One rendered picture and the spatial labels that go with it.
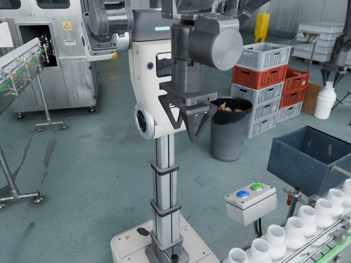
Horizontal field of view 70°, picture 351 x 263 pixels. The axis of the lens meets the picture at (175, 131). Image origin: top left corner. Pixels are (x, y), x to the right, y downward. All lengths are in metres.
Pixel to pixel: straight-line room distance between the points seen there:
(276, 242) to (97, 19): 0.69
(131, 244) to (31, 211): 1.14
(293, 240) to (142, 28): 0.78
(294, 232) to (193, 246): 1.11
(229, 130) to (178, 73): 2.25
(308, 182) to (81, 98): 3.44
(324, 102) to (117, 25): 0.93
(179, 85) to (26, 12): 3.66
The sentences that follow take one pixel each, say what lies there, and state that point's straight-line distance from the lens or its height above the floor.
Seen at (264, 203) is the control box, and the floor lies 1.09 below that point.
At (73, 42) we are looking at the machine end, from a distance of 3.96.
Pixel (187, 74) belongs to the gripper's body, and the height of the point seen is 1.52.
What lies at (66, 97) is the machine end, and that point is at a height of 0.30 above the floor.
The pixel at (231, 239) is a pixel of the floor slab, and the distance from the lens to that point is 2.14.
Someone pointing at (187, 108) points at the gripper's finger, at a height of 1.47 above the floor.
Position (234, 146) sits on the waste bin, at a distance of 2.79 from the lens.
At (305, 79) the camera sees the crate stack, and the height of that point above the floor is 0.57.
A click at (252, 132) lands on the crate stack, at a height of 0.09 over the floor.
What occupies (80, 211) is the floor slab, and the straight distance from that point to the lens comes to 2.43.
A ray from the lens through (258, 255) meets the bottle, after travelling 0.61.
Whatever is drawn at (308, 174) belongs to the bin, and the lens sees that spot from 1.44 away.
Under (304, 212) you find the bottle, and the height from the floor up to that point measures 1.14.
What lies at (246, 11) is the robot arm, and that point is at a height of 1.59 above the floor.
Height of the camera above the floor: 1.63
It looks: 28 degrees down
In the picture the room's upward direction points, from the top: straight up
